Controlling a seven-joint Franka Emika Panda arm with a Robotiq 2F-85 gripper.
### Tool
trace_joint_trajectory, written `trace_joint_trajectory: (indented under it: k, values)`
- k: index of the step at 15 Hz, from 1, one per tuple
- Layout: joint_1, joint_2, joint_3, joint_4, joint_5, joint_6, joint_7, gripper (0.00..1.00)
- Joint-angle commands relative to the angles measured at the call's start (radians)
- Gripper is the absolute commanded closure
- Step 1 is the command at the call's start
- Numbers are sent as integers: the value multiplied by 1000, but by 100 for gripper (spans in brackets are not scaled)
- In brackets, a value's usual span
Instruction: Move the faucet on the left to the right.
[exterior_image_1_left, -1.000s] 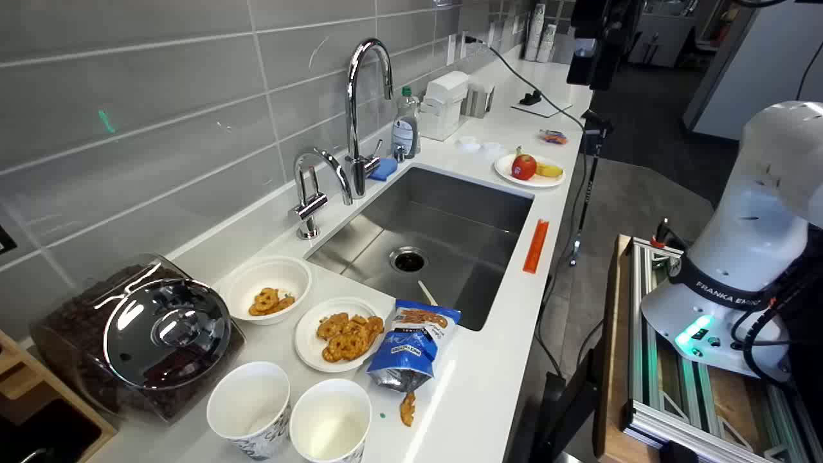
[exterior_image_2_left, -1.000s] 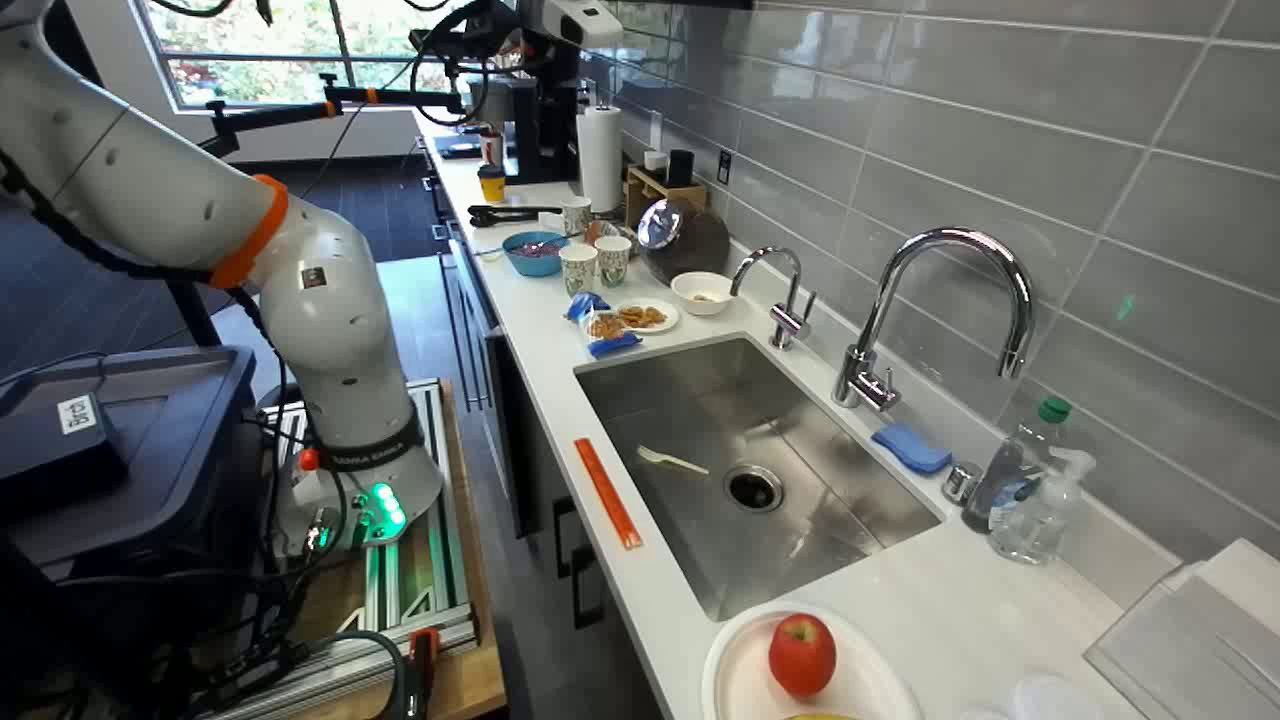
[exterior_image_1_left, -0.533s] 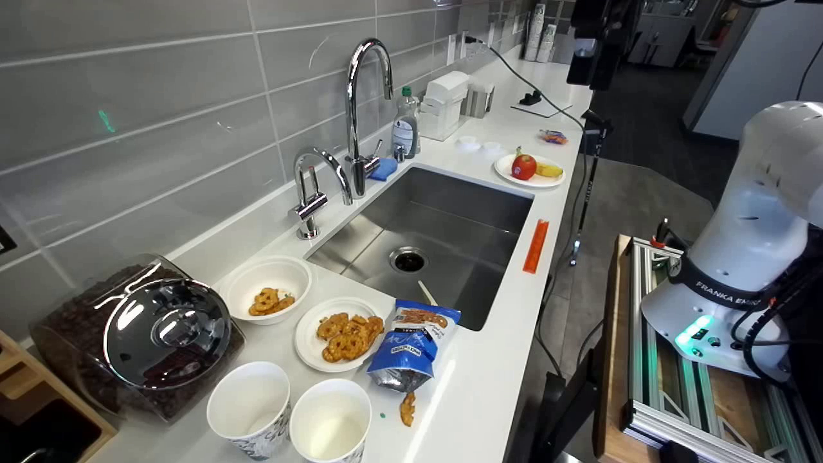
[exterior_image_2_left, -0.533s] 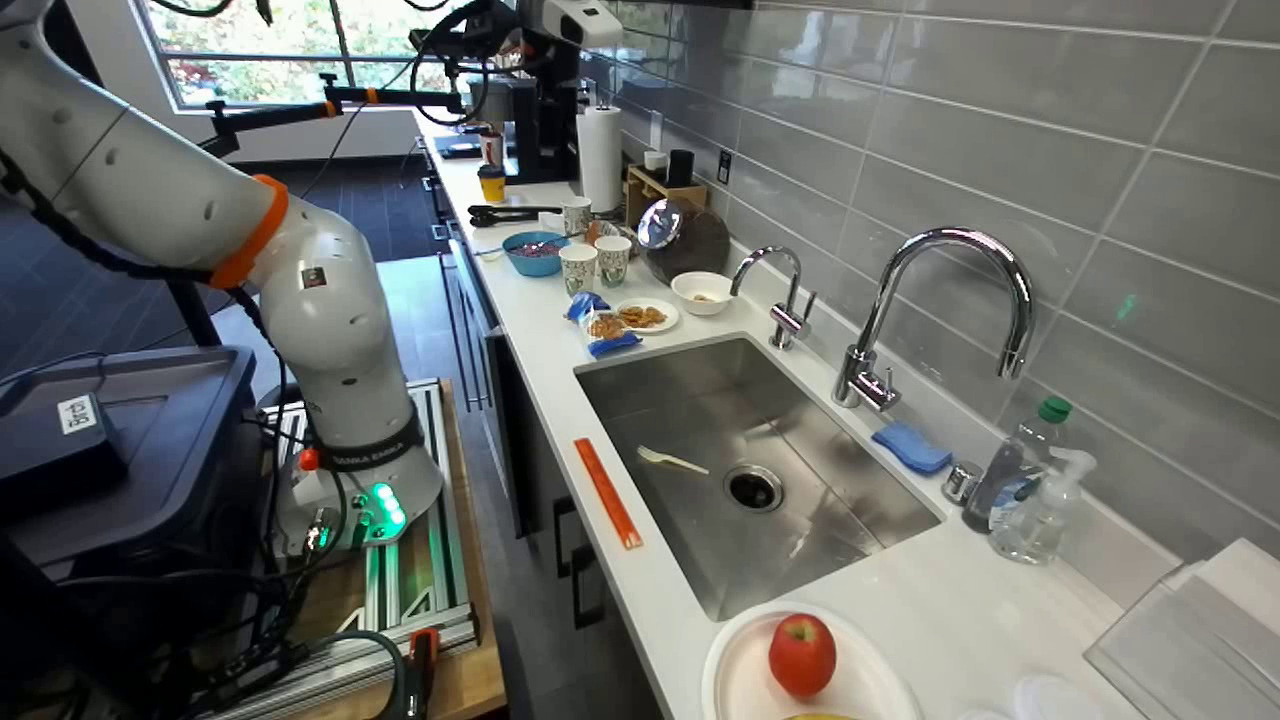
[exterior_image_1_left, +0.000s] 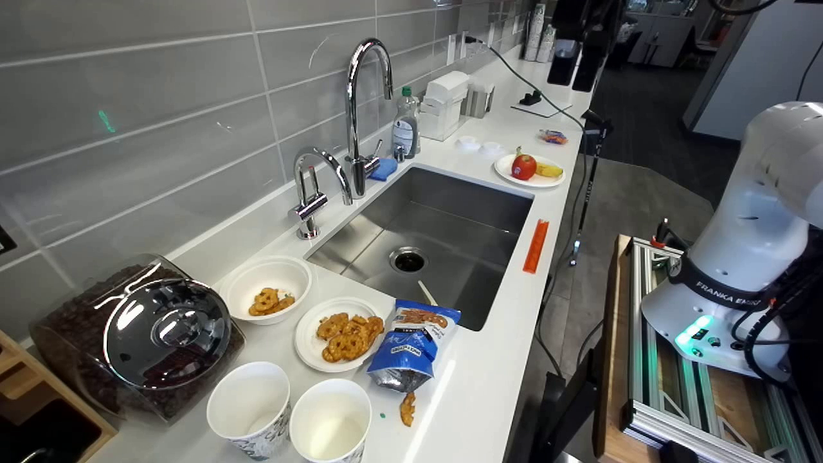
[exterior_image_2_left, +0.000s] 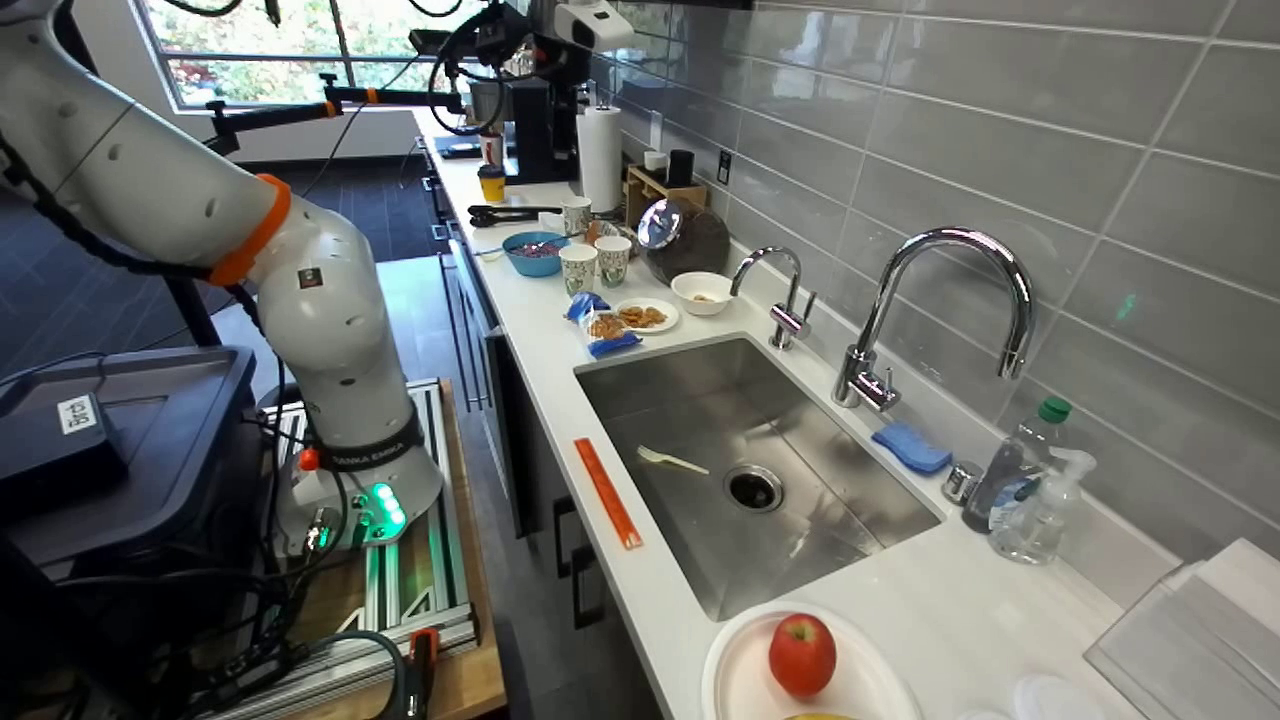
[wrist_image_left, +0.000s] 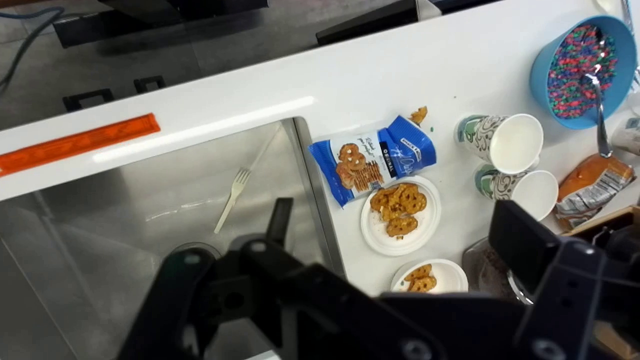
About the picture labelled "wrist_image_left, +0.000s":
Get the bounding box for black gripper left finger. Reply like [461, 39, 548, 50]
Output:
[118, 195, 348, 360]

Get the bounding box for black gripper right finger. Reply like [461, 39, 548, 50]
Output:
[489, 198, 610, 360]

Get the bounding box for dark container shiny rim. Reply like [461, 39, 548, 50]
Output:
[461, 238, 537, 305]

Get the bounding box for patterned paper cup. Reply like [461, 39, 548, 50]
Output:
[457, 111, 547, 176]
[474, 163, 561, 222]

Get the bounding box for stainless steel sink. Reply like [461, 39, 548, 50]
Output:
[0, 115, 347, 360]

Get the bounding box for white plastic fork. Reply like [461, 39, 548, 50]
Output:
[213, 163, 256, 235]

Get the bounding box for orange snack bag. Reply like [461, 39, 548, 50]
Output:
[554, 153, 637, 231]

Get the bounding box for small white bowl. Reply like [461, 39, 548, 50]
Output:
[388, 256, 470, 296]

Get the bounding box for small pretzel pile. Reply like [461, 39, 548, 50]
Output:
[403, 261, 439, 293]

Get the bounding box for metal spoon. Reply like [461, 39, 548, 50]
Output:
[581, 69, 615, 159]

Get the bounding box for white plate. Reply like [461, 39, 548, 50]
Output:
[359, 173, 445, 258]

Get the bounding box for blue pretzel bag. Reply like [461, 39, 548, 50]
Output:
[309, 113, 441, 207]

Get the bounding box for blue bowl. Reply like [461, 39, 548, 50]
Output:
[530, 14, 638, 130]

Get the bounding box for loose pretzel piece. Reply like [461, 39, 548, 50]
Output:
[409, 103, 430, 128]

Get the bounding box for colourful beads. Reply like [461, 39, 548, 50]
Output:
[547, 24, 618, 120]

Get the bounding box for black cabinet handle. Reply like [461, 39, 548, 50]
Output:
[132, 73, 167, 94]
[62, 87, 116, 111]

